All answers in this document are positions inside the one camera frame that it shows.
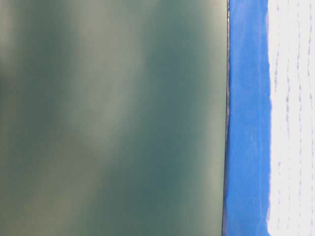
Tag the white blue striped towel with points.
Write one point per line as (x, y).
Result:
(291, 51)

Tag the blue table cloth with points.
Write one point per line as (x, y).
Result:
(248, 120)

